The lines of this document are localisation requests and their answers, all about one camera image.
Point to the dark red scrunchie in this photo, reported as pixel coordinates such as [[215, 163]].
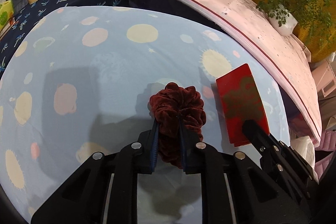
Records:
[[176, 108]]

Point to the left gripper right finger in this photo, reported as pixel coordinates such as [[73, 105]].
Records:
[[183, 147]]

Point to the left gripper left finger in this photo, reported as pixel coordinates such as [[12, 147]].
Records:
[[154, 145]]

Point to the pink electric kettle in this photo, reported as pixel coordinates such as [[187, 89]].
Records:
[[324, 78]]

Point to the green yellow box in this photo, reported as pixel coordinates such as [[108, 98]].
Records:
[[6, 13]]

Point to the white lined trash bin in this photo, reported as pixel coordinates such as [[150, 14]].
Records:
[[305, 147]]

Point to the light blue patterned tablecloth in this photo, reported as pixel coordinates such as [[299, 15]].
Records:
[[80, 82]]

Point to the pink puffer jacket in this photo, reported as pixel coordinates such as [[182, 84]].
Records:
[[324, 153]]

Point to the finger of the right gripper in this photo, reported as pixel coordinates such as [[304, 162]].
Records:
[[256, 135]]

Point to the dark blue patterned cloth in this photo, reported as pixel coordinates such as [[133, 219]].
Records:
[[30, 15]]

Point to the red envelope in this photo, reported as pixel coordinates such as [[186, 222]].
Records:
[[241, 101]]

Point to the pink bed cover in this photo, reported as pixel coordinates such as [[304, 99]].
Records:
[[281, 56]]

